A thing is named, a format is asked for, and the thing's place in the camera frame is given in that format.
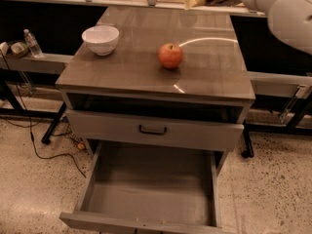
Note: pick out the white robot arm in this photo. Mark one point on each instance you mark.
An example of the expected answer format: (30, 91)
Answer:
(290, 21)

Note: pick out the closed grey top drawer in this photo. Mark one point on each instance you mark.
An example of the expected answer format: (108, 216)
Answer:
(181, 133)

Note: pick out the grey drawer cabinet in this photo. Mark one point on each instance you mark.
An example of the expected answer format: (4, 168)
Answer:
(210, 85)

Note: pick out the open grey middle drawer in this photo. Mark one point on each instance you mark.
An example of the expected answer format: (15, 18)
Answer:
(145, 189)

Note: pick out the red apple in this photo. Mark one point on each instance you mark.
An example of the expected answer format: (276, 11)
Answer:
(170, 56)

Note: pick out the white ceramic bowl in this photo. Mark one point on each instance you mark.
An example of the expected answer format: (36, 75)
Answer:
(101, 39)

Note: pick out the grey right bench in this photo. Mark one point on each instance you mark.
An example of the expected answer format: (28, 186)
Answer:
(281, 85)

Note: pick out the grey side bench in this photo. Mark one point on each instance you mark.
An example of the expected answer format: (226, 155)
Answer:
(48, 63)

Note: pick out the clear plastic water bottle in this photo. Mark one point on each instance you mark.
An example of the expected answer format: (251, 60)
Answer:
(32, 44)

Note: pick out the small dish with wrappers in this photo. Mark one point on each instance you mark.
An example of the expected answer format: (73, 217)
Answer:
(14, 49)

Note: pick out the black drawer handle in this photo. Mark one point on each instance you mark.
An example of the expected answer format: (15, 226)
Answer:
(152, 132)

